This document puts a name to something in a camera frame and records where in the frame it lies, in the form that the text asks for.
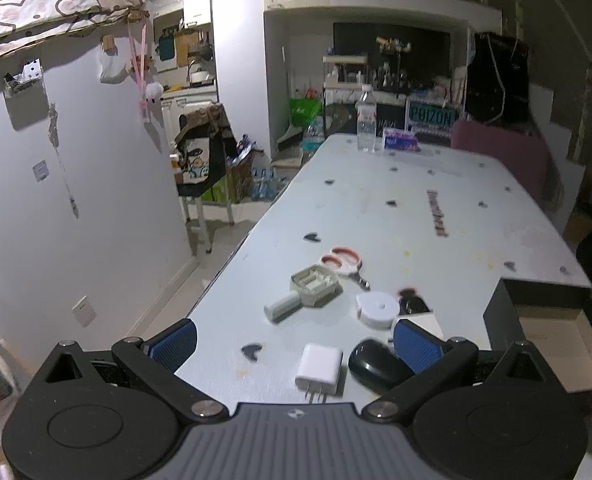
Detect black folding chair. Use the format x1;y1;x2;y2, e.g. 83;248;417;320
173;103;237;254

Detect white USB wall charger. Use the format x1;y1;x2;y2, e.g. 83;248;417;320
295;344;343;403

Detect green shopping bag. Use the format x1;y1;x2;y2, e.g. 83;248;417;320
289;98;322;130

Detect black oval case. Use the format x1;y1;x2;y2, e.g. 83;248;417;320
348;338;414;393

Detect beige handheld gadget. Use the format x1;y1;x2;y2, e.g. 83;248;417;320
263;264;339;323

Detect POIZON sign box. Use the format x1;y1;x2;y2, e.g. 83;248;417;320
405;96;460;133

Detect black storage box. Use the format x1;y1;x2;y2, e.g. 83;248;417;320
483;278;592;393

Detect white metal shelf rack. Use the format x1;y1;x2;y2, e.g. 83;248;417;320
322;54;369;136

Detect clear water bottle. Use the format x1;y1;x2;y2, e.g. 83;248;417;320
355;84;377;152

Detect white round puck charger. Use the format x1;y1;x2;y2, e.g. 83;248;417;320
355;292;400;330

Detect black hanging garment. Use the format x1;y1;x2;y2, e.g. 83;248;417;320
465;32;531;129

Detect white wall outlet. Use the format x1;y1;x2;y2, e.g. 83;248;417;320
72;296;96;328

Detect white box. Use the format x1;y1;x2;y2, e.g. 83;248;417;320
392;312;444;339

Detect red handled scissors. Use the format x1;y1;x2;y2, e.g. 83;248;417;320
319;246;371;292

